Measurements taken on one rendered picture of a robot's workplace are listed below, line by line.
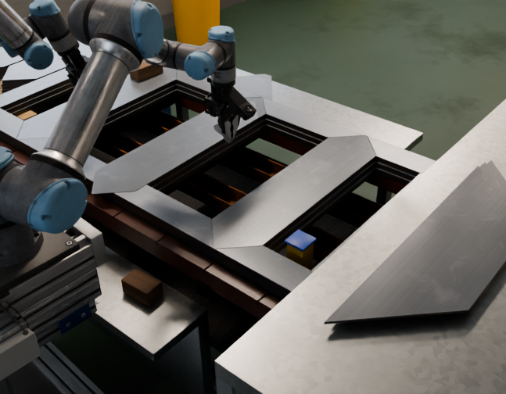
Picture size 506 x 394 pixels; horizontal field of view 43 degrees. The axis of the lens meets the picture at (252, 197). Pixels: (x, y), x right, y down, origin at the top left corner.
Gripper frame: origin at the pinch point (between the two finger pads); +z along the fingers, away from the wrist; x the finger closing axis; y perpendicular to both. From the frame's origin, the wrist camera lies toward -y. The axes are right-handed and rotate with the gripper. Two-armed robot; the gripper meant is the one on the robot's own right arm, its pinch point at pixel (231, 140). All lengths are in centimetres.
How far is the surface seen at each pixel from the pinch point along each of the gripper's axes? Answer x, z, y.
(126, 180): 30.5, 5.6, 15.2
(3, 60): 2, 7, 126
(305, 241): 22, 4, -45
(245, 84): -53, 13, 40
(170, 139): 5.2, 5.7, 22.5
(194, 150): 5.1, 5.7, 11.4
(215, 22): -210, 71, 205
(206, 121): -11.2, 5.6, 21.3
